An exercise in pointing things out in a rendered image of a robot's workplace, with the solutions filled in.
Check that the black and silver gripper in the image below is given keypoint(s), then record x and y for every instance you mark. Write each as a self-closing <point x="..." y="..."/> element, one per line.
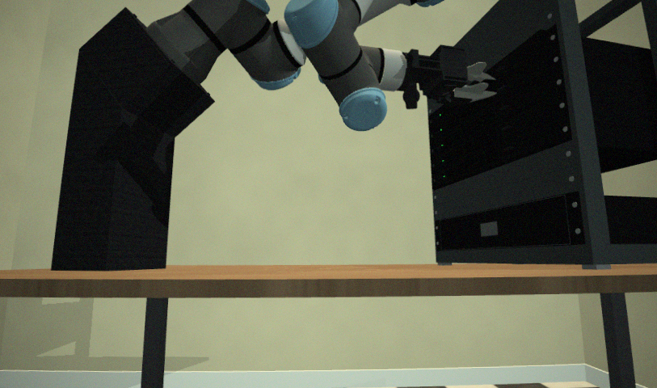
<point x="440" y="77"/>

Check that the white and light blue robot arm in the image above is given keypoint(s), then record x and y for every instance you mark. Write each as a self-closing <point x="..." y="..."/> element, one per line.
<point x="323" y="31"/>

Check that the dark grey server rack frame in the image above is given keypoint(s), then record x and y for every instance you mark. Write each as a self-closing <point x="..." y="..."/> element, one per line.
<point x="522" y="168"/>

